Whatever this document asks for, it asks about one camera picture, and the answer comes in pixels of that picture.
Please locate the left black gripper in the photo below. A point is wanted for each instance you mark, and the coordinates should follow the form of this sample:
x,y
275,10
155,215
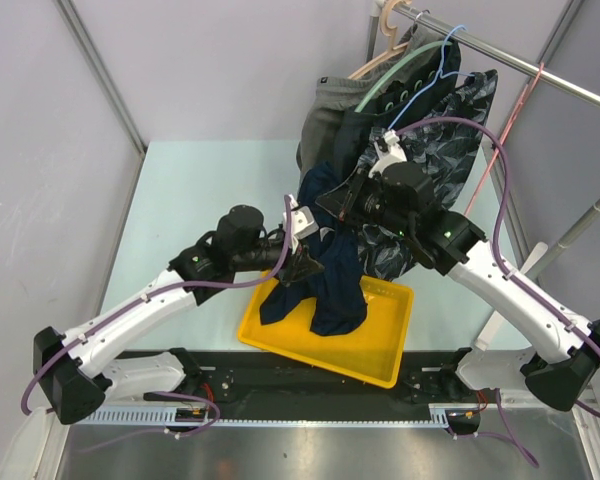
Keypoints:
x,y
297,266

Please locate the navy blue shorts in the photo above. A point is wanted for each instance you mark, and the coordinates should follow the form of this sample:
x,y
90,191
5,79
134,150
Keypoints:
x,y
340,304

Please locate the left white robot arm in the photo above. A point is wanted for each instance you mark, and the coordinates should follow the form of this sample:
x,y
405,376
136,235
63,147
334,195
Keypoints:
x,y
81,369

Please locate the pink wire hanger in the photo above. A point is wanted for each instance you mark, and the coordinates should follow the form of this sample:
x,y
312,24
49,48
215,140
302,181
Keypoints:
x,y
518,106

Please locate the grey sweat shorts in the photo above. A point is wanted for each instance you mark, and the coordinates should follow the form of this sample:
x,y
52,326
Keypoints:
x,y
334,95

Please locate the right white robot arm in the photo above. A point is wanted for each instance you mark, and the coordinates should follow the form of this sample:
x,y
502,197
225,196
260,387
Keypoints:
x,y
564,351

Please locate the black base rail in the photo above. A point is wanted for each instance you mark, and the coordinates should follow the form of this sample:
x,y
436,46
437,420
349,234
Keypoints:
x,y
257,387

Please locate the leaf patterned shorts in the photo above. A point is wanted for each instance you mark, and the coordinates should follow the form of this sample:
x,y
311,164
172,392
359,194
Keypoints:
x,y
446,152

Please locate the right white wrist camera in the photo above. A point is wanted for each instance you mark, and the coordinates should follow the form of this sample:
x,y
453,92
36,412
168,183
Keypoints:
x,y
389,152

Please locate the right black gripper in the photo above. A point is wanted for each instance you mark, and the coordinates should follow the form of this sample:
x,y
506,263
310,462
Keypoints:
x,y
338,200

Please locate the metal clothes rail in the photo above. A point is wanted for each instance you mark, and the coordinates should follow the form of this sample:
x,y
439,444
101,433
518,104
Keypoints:
x,y
500,55

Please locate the dark teal shorts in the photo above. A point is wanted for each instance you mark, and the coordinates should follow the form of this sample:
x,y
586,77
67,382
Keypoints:
x,y
353,136

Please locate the yellow plastic tray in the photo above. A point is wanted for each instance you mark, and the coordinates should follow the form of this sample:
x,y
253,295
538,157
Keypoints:
x,y
371,353

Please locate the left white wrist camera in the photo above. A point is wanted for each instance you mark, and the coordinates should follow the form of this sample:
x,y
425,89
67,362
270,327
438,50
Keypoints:
x,y
298,222

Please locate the wooden hanger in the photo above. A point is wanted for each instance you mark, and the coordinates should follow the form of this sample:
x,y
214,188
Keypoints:
x,y
379,23

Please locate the blue wire hanger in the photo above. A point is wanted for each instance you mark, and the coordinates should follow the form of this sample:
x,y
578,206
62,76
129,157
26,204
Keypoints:
x,y
439,74

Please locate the green hanger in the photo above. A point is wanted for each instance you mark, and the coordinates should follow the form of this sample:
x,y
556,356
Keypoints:
x,y
393,70

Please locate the grey rack pole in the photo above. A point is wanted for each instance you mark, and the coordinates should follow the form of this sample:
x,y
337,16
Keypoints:
x,y
566,240

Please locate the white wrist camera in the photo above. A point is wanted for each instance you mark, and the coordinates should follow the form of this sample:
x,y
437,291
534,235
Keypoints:
x,y
389,152
298,222

